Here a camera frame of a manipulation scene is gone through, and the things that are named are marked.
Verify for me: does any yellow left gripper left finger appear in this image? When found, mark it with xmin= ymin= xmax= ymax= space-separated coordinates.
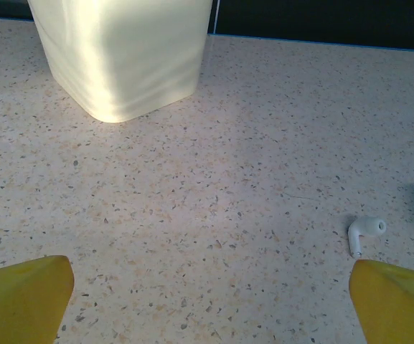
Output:
xmin=0 ymin=254 xmax=75 ymax=344

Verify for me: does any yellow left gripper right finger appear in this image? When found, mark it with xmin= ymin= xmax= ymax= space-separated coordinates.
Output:
xmin=349 ymin=259 xmax=414 ymax=344

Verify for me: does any cream knife block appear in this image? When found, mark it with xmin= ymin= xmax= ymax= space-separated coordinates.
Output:
xmin=27 ymin=0 xmax=213 ymax=124

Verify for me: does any white wireless earbud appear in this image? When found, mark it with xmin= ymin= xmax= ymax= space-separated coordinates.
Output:
xmin=347 ymin=217 xmax=387 ymax=258

